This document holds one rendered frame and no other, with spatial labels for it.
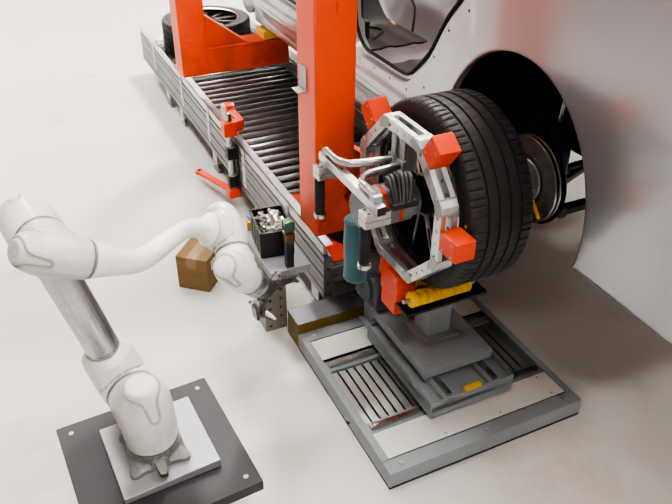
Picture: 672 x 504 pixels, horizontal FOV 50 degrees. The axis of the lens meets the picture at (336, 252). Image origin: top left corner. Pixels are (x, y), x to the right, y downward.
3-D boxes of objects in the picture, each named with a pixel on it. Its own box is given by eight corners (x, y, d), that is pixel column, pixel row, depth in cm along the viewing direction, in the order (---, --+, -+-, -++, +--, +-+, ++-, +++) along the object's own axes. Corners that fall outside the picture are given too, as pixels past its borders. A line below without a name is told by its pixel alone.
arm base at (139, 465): (134, 492, 207) (131, 479, 203) (118, 437, 223) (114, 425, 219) (196, 468, 213) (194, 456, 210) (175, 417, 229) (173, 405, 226)
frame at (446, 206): (448, 305, 239) (466, 157, 208) (431, 310, 236) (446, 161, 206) (371, 226, 279) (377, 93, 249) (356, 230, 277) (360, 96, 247)
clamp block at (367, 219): (391, 224, 219) (392, 209, 217) (364, 231, 216) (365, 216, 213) (383, 216, 223) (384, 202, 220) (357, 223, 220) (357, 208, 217)
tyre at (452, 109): (544, 112, 211) (425, 71, 265) (477, 126, 203) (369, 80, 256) (528, 305, 241) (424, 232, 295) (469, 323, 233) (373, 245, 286)
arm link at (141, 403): (137, 466, 207) (124, 415, 194) (112, 427, 219) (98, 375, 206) (188, 439, 215) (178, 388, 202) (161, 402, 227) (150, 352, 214)
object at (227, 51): (289, 62, 452) (288, 6, 433) (209, 74, 433) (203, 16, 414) (279, 54, 464) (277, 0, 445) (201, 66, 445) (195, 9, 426)
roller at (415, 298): (477, 291, 261) (479, 279, 258) (406, 313, 250) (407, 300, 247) (468, 283, 265) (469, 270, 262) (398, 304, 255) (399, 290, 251)
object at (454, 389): (510, 390, 275) (514, 372, 270) (430, 420, 262) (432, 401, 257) (440, 316, 313) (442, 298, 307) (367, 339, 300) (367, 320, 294)
